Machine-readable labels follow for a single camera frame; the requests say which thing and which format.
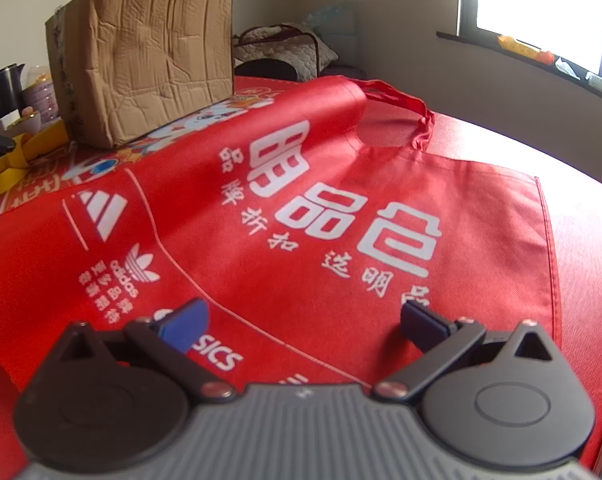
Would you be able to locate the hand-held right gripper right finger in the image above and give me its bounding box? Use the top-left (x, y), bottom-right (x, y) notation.
top-left (373, 302), bottom-right (556, 404)

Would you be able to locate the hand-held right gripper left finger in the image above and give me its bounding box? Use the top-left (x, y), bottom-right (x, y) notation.
top-left (56, 298), bottom-right (234, 402)

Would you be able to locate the red shopping bag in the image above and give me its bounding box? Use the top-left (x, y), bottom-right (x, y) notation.
top-left (0, 76), bottom-right (566, 402)

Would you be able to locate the quilted beige bag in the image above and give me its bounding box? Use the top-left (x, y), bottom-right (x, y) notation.
top-left (232, 22), bottom-right (340, 82)

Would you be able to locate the light blue plastic bag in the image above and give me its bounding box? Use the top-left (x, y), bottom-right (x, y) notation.
top-left (301, 4), bottom-right (358, 52)

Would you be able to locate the black kettle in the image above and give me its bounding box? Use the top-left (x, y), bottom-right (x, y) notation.
top-left (0, 63), bottom-right (28, 122)

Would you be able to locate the brown cardboard box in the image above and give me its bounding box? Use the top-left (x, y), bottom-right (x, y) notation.
top-left (44, 0), bottom-right (234, 150)

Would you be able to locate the dark window sill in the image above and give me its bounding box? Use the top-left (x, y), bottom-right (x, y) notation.
top-left (435, 31), bottom-right (602, 112)

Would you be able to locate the orange yellow toy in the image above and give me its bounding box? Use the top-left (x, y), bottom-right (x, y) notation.
top-left (497, 33), bottom-right (556, 65)

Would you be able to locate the yellow strap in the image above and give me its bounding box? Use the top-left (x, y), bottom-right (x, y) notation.
top-left (0, 119), bottom-right (68, 202)

